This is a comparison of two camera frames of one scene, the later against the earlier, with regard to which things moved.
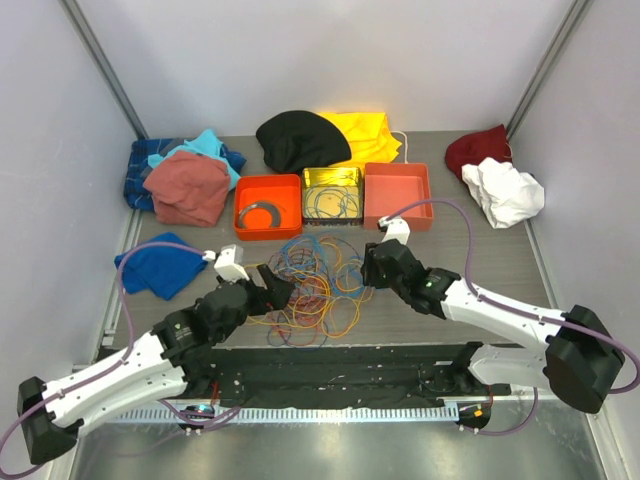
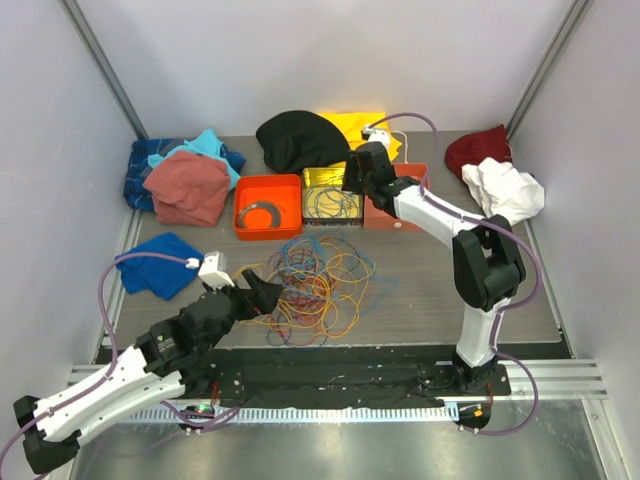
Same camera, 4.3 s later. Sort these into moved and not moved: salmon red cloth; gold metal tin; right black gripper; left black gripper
Moved: right black gripper
Not moved: gold metal tin; salmon red cloth; left black gripper
